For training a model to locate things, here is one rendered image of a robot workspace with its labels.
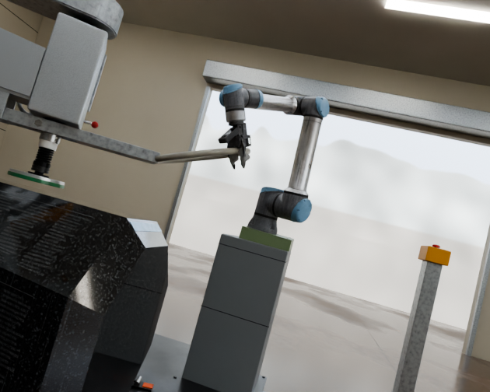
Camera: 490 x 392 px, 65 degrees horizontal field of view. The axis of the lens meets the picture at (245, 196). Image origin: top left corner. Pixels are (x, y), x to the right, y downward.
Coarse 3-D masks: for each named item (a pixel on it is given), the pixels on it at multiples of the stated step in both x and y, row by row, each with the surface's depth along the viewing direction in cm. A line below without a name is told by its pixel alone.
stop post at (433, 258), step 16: (432, 256) 201; (448, 256) 200; (432, 272) 202; (416, 288) 208; (432, 288) 201; (416, 304) 202; (432, 304) 200; (416, 320) 200; (416, 336) 199; (416, 352) 198; (400, 368) 202; (416, 368) 197; (400, 384) 197
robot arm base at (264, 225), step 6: (258, 216) 231; (264, 216) 230; (270, 216) 230; (252, 222) 233; (258, 222) 229; (264, 222) 229; (270, 222) 230; (276, 222) 235; (252, 228) 230; (258, 228) 228; (264, 228) 228; (270, 228) 230; (276, 228) 233; (276, 234) 234
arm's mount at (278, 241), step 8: (240, 232) 224; (248, 232) 223; (256, 232) 222; (264, 232) 227; (256, 240) 222; (264, 240) 221; (272, 240) 220; (280, 240) 219; (288, 240) 219; (280, 248) 219; (288, 248) 218
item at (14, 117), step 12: (0, 120) 161; (12, 120) 153; (24, 120) 155; (36, 120) 155; (48, 120) 158; (48, 132) 159; (60, 132) 160; (72, 132) 161; (84, 132) 163; (84, 144) 172; (96, 144) 165; (108, 144) 167; (120, 144) 169; (132, 156) 174; (144, 156) 173
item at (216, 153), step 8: (176, 152) 167; (184, 152) 165; (192, 152) 165; (200, 152) 165; (208, 152) 165; (216, 152) 166; (224, 152) 168; (232, 152) 171; (248, 152) 183; (160, 160) 172; (168, 160) 170; (176, 160) 204; (184, 160) 207; (192, 160) 210; (200, 160) 211
